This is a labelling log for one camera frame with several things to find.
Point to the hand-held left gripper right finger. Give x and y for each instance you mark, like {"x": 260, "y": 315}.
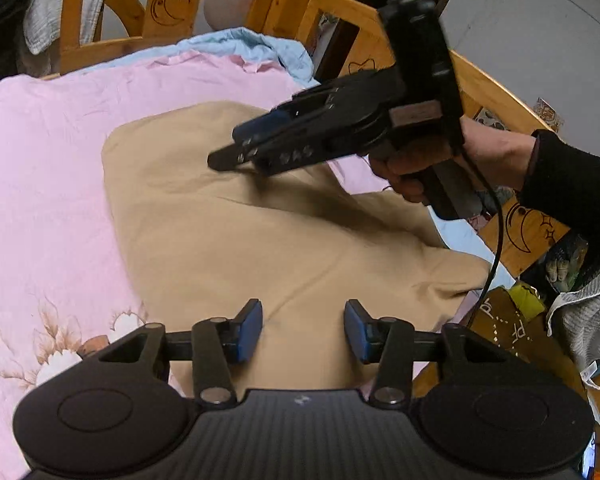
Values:
{"x": 356, "y": 332}

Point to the small picture card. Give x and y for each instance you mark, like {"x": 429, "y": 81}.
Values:
{"x": 548, "y": 114}

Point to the person's right forearm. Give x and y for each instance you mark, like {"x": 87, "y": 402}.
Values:
{"x": 575, "y": 185}

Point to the black jacket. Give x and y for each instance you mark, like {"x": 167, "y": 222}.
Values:
{"x": 0, "y": 10}

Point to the white crinkled cloth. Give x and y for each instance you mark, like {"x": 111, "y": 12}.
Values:
{"x": 42, "y": 25}

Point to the pink floral blanket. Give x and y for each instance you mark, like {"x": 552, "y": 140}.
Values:
{"x": 45, "y": 160}

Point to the tan hoodie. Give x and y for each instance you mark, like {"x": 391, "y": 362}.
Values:
{"x": 230, "y": 240}

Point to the light blue bed sheet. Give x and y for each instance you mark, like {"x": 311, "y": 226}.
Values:
{"x": 240, "y": 42}

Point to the person's right hand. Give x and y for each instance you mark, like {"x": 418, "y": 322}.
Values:
{"x": 495, "y": 155}

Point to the yellow green packet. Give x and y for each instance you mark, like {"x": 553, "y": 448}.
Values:
{"x": 527, "y": 297}

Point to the grey knitted towel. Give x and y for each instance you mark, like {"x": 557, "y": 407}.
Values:
{"x": 595, "y": 320}

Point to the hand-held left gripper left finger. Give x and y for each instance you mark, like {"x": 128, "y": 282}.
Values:
{"x": 250, "y": 332}

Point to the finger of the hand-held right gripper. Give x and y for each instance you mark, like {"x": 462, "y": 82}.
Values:
{"x": 285, "y": 155}
{"x": 260, "y": 125}

